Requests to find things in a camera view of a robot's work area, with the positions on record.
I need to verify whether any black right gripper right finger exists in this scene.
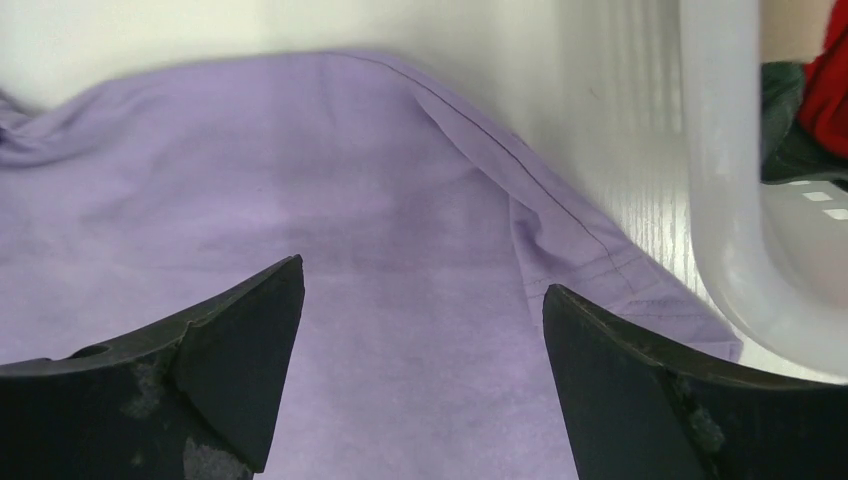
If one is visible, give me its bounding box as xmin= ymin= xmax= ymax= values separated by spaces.
xmin=543 ymin=285 xmax=847 ymax=479

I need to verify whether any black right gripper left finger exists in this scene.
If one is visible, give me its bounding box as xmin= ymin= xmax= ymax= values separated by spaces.
xmin=1 ymin=255 xmax=305 ymax=479

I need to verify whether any lavender purple t-shirt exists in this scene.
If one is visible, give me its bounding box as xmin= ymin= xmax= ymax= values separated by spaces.
xmin=1 ymin=53 xmax=742 ymax=479

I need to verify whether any white plastic laundry basket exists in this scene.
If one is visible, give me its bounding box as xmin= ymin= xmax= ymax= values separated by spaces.
xmin=680 ymin=1 xmax=847 ymax=383

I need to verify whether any red t-shirt in basket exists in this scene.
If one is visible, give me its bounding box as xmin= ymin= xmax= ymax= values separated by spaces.
xmin=798 ymin=0 xmax=847 ymax=159

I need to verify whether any beige t-shirt in basket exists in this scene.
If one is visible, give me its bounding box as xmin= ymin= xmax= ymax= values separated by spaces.
xmin=759 ymin=0 xmax=835 ymax=63

